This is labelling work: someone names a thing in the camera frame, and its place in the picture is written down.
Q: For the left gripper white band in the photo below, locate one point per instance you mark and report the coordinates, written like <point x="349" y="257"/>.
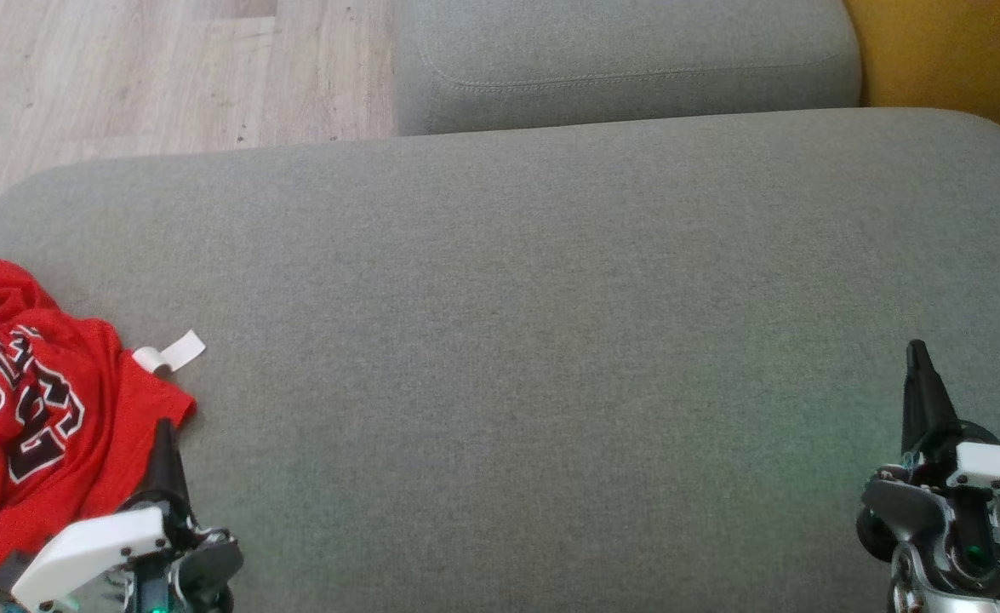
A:
<point x="91" y="549"/>

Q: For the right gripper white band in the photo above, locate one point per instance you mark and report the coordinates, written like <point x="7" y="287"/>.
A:
<point x="968" y="502"/>

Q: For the red basketball jersey white trim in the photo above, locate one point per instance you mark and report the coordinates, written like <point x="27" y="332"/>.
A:
<point x="31" y="400"/>

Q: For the large grey sofa seat cushion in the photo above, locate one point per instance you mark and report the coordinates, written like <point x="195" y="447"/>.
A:
<point x="500" y="340"/>

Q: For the yellow sofa back cushion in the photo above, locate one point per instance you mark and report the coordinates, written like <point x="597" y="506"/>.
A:
<point x="951" y="51"/>

